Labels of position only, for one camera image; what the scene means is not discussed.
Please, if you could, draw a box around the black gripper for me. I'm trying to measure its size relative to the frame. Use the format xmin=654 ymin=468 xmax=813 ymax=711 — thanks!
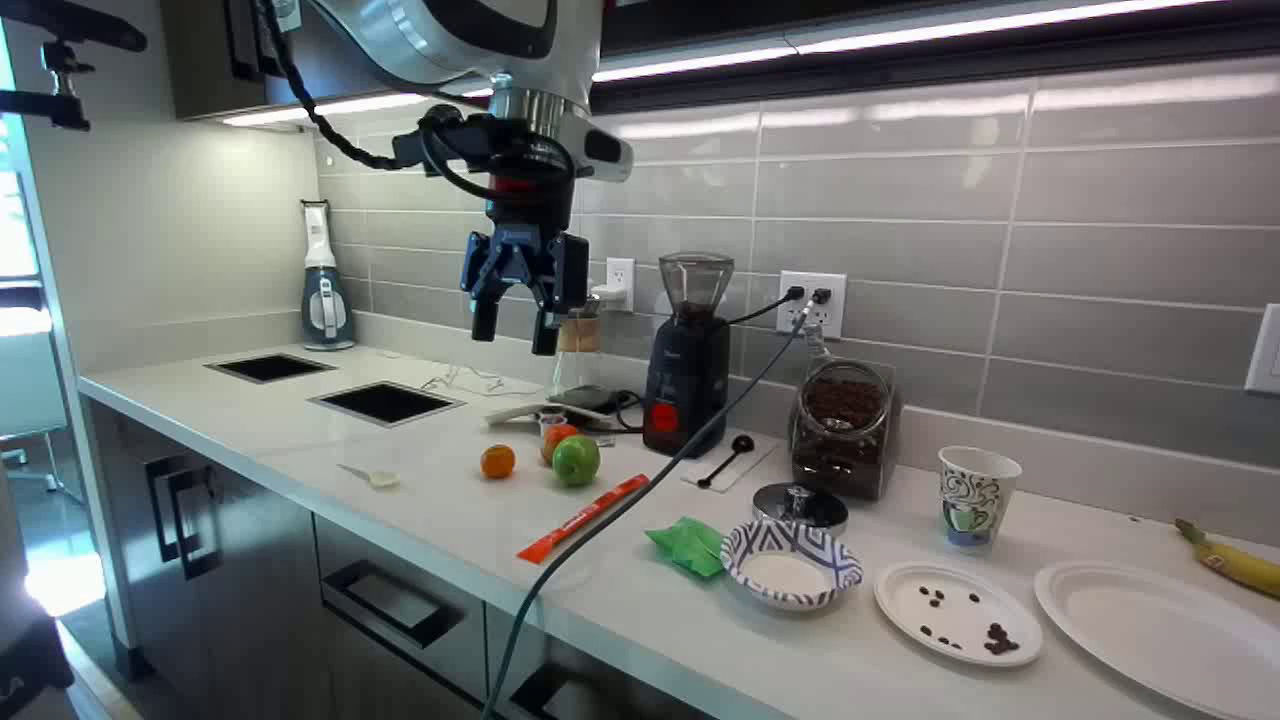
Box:
xmin=464 ymin=162 xmax=590 ymax=355

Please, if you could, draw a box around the black scoop spoon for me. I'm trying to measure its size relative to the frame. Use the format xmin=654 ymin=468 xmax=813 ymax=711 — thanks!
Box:
xmin=696 ymin=432 xmax=755 ymax=488

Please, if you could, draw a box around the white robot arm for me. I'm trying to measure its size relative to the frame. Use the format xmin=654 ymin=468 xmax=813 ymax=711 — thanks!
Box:
xmin=314 ymin=0 xmax=630 ymax=355

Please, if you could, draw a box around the black jar lid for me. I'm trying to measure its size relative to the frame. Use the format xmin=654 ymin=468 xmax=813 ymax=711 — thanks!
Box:
xmin=752 ymin=482 xmax=847 ymax=531

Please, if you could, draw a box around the glass jar of coffee beans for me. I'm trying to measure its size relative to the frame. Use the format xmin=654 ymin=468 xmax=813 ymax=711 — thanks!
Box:
xmin=790 ymin=361 xmax=900 ymax=504

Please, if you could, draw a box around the small white plate with beans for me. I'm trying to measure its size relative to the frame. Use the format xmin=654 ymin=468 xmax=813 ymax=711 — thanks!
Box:
xmin=875 ymin=560 xmax=1043 ymax=669

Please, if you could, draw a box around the large white paper plate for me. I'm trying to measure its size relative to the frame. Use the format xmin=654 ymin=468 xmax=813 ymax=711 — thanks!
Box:
xmin=1037 ymin=560 xmax=1280 ymax=720

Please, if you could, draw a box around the glass pour over carafe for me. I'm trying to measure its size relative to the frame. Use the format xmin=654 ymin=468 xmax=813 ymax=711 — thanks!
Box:
xmin=547 ymin=307 xmax=599 ymax=396

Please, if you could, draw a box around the white power adapter outlet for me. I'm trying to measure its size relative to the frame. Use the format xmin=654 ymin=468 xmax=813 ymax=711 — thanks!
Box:
xmin=593 ymin=256 xmax=637 ymax=311

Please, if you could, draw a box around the red orange peach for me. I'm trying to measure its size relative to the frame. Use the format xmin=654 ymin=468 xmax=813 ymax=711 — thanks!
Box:
xmin=539 ymin=419 xmax=579 ymax=468

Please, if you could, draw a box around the small orange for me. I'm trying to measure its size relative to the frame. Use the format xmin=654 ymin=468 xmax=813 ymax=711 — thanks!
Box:
xmin=480 ymin=442 xmax=517 ymax=481

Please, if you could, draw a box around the green apple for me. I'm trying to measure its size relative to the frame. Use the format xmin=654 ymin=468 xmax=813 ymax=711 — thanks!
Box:
xmin=553 ymin=434 xmax=599 ymax=488

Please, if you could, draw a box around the black coffee grinder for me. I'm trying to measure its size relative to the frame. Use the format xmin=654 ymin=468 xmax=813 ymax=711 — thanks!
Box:
xmin=646 ymin=253 xmax=734 ymax=456

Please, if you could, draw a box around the red orange strip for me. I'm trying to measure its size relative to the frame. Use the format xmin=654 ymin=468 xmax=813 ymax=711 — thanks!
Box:
xmin=517 ymin=475 xmax=654 ymax=565

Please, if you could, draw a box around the white plastic spoon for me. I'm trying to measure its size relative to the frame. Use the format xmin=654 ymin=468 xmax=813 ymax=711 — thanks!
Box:
xmin=339 ymin=465 xmax=401 ymax=491

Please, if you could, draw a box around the green cloth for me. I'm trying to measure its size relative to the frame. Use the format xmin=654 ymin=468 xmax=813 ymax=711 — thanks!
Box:
xmin=648 ymin=514 xmax=723 ymax=581

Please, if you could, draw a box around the blue patterned bowl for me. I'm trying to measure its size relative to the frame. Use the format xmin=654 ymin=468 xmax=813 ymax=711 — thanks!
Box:
xmin=720 ymin=518 xmax=865 ymax=616

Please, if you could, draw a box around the patterned paper cup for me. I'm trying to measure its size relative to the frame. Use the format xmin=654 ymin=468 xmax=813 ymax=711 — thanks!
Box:
xmin=935 ymin=442 xmax=1023 ymax=547

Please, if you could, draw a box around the yellow banana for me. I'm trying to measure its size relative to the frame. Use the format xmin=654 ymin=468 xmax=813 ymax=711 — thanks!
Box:
xmin=1175 ymin=518 xmax=1280 ymax=601

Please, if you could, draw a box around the black cable over counter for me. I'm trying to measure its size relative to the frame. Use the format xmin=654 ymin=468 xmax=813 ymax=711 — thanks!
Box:
xmin=480 ymin=284 xmax=838 ymax=720

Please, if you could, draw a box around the white wall outlet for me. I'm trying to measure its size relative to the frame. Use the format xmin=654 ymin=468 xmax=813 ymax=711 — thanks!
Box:
xmin=776 ymin=268 xmax=847 ymax=337

